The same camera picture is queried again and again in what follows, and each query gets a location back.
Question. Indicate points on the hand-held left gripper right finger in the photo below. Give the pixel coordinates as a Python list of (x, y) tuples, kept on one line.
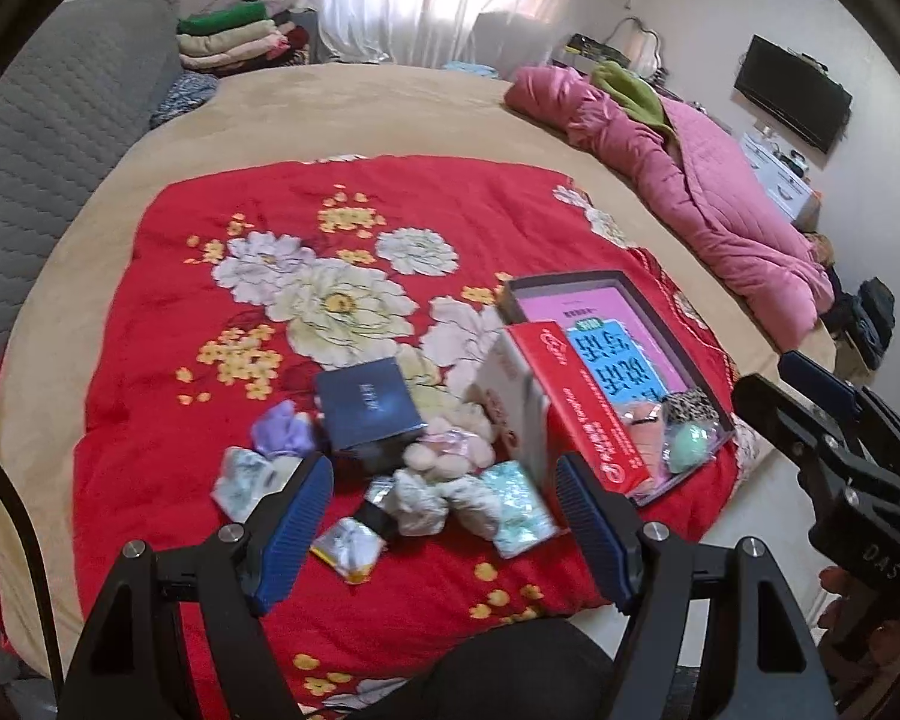
[(592, 532)]

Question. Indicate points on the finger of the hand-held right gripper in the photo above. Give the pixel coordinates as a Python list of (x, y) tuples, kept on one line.
[(817, 382), (787, 427)]

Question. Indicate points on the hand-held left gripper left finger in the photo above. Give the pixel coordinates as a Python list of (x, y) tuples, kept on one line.
[(292, 532)]

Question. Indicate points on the yellow foil packet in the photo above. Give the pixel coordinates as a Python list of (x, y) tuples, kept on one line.
[(349, 551)]

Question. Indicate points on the teal tissue packet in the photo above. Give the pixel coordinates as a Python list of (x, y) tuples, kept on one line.
[(521, 506)]

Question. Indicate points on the small silver packet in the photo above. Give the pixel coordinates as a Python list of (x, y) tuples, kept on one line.
[(381, 493)]

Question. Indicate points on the leopard print scrunchie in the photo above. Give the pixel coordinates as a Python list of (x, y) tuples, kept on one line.
[(690, 409)]

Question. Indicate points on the green puff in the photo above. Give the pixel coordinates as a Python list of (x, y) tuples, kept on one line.
[(688, 446)]

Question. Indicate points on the pink striped packet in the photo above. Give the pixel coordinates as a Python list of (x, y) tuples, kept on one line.
[(641, 427)]

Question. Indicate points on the beige plush bear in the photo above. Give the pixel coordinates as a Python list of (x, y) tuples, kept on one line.
[(450, 446)]

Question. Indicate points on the pink box lid tray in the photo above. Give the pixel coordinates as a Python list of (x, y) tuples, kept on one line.
[(540, 292)]

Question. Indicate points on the person's right hand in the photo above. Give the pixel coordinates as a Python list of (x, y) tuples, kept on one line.
[(835, 585)]

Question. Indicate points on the light blue tissue packet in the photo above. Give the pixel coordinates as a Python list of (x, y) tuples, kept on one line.
[(247, 480)]

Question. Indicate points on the dark bag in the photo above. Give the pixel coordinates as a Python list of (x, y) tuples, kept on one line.
[(866, 322)]

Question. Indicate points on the purple scrunchie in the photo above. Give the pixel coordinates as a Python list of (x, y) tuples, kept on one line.
[(281, 427)]

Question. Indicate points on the red tissue pack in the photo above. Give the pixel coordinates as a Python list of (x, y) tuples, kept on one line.
[(562, 405)]

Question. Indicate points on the dark blue box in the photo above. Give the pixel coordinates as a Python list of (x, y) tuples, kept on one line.
[(371, 405)]

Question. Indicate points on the red floral blanket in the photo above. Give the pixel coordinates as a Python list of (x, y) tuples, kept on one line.
[(195, 405)]

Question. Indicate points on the pink and blue book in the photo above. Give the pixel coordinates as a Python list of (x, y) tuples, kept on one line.
[(607, 345)]

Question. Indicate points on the white cabinet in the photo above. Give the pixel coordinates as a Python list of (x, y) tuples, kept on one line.
[(784, 176)]

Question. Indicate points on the pink quilt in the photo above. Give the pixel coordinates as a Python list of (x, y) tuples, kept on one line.
[(705, 202)]

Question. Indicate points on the black television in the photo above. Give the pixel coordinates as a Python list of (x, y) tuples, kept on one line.
[(791, 94)]

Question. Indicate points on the green cloth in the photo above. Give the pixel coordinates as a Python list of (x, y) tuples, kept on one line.
[(637, 94)]

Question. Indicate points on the beige bed sheet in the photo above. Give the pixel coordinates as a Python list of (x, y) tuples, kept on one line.
[(345, 105)]

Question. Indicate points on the grey quilted headboard cushion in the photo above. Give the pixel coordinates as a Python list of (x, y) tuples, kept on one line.
[(45, 165)]

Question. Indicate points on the blue patterned cloth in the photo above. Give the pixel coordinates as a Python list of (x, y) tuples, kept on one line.
[(184, 97)]

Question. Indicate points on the grey chair back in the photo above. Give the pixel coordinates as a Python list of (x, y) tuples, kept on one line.
[(514, 41)]

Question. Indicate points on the stack of folded clothes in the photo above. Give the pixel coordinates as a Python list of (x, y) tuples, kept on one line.
[(232, 34)]

